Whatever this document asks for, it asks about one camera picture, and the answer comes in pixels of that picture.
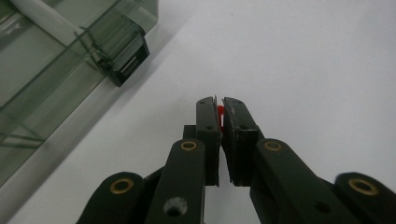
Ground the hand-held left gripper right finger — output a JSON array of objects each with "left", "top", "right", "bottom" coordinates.
[{"left": 220, "top": 96, "right": 362, "bottom": 224}]

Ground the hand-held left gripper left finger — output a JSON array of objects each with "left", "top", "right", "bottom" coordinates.
[{"left": 144, "top": 95, "right": 223, "bottom": 224}]

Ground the small red plastic pin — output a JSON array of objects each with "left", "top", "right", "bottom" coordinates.
[{"left": 217, "top": 105, "right": 225, "bottom": 129}]

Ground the grey transparent compartment storage box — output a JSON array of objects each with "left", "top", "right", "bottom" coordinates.
[{"left": 0, "top": 0, "right": 160, "bottom": 189}]

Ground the white table board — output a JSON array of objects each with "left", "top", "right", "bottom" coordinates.
[{"left": 0, "top": 0, "right": 396, "bottom": 224}]

